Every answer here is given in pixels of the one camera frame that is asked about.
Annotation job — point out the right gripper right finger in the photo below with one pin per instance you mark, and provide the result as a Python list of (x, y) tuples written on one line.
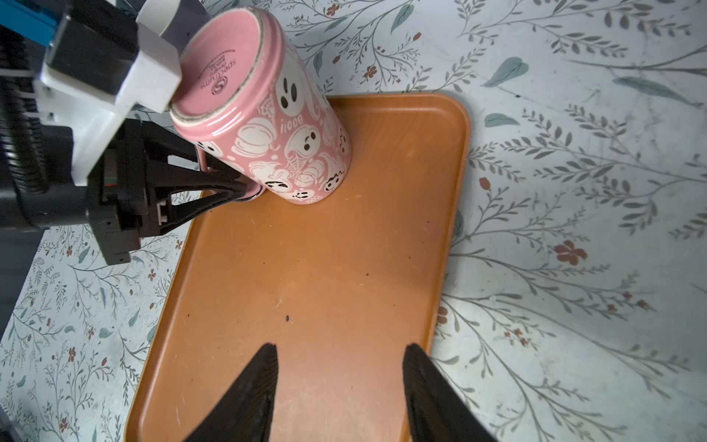
[(435, 412)]

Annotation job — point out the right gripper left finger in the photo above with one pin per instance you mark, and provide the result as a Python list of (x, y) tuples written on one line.
[(245, 411)]

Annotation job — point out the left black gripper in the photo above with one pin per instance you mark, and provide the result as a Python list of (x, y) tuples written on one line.
[(122, 207)]

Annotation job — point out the pink ghost pattern mug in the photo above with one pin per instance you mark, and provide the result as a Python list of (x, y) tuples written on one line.
[(246, 99)]

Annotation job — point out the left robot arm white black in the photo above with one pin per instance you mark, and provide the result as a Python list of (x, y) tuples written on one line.
[(37, 190)]

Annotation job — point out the orange plastic tray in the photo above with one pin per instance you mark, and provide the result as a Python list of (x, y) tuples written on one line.
[(341, 287)]

